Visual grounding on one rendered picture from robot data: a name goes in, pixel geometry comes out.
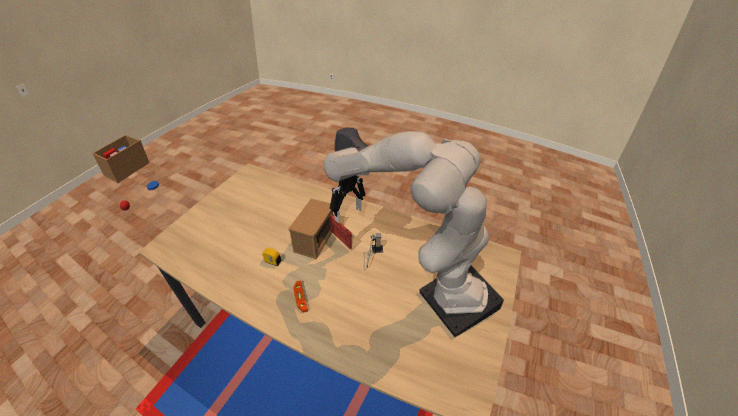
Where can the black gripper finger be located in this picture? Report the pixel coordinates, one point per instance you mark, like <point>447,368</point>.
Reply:
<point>336,201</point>
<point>360,195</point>

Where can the yellow tape measure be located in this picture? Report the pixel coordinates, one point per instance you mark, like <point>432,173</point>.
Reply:
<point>271,256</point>

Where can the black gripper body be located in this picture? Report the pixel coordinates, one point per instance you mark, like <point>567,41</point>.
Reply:
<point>347,183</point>

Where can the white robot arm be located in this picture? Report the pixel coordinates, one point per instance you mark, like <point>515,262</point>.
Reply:
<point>440,186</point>

